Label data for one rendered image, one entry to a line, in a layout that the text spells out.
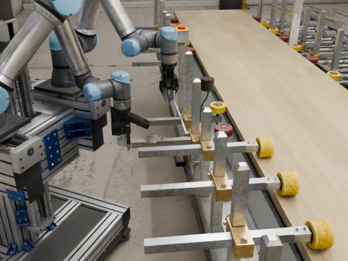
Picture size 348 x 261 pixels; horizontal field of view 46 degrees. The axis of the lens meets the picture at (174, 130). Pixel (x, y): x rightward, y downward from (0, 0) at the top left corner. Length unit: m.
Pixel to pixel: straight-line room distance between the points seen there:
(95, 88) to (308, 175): 0.87
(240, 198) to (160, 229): 1.56
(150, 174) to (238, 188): 2.07
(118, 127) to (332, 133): 0.93
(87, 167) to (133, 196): 0.54
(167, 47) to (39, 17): 0.59
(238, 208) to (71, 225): 1.43
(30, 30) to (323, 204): 1.12
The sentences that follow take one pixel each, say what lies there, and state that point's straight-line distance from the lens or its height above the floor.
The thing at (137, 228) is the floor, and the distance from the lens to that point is 2.65.
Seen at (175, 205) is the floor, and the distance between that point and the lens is 2.81.
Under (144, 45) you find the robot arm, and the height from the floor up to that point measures 1.26.
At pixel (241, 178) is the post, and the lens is 1.08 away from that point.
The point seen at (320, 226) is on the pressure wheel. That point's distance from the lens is 1.22.
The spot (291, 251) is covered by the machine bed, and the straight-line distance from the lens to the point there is 1.39.
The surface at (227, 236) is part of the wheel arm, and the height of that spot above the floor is 0.96.
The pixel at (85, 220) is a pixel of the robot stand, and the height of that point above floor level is 0.21.
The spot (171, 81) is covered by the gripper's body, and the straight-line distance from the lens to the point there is 1.84.
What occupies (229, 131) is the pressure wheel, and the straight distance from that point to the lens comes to 1.80.
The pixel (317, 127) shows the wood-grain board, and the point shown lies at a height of 0.90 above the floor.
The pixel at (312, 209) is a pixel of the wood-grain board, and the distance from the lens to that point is 1.40.
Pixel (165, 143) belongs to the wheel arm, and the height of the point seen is 0.85.
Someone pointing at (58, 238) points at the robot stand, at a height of 0.21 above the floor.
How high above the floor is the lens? 1.73
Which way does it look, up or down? 27 degrees down
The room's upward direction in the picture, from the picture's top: straight up
